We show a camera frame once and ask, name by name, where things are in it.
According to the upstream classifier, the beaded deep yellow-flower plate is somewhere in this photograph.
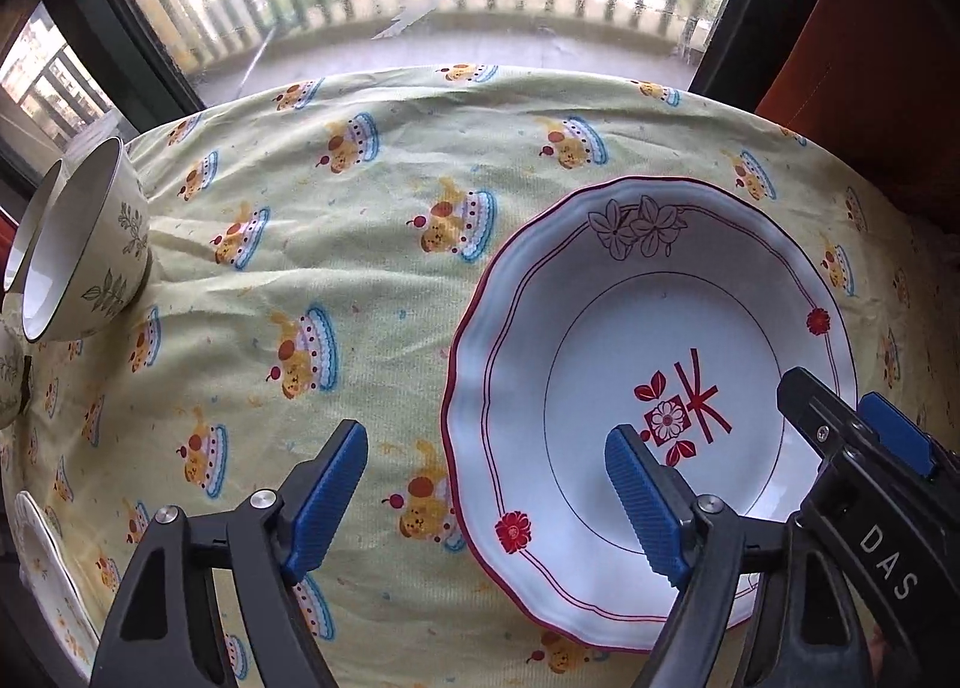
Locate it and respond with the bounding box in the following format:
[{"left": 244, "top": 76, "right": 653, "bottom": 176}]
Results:
[{"left": 11, "top": 490, "right": 99, "bottom": 686}]

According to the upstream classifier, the red-trimmed white deep plate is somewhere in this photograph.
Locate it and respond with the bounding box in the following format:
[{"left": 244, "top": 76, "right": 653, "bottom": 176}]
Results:
[{"left": 441, "top": 176, "right": 857, "bottom": 651}]

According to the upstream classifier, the cream leaf-pattern bowl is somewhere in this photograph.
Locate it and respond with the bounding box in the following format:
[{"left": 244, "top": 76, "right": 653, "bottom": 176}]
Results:
[
  {"left": 0, "top": 316, "right": 32, "bottom": 429},
  {"left": 21, "top": 137, "right": 149, "bottom": 343},
  {"left": 3, "top": 160, "right": 67, "bottom": 293}
]

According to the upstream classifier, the red curtain right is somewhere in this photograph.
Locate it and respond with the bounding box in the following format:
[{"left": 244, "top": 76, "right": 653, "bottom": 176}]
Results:
[{"left": 757, "top": 0, "right": 958, "bottom": 228}]

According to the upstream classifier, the yellow cake-print tablecloth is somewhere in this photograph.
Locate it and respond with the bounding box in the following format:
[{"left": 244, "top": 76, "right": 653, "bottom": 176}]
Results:
[{"left": 2, "top": 68, "right": 958, "bottom": 686}]

